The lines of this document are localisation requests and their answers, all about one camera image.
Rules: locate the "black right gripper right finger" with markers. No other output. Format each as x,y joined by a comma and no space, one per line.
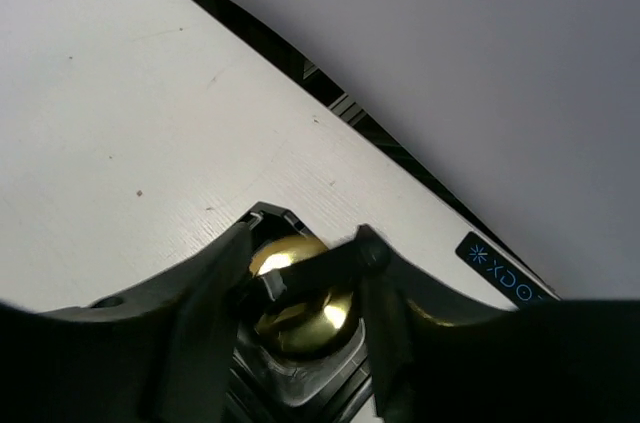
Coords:
437,356

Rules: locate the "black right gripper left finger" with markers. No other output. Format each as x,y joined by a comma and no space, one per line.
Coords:
159,351

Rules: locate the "dark liquid glass cruet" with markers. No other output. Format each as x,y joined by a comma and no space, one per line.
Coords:
305,363

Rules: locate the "black condiment organizer tray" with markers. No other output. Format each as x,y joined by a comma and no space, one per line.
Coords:
278,238

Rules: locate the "blue logo sticker right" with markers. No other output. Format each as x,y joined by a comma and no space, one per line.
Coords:
501,273

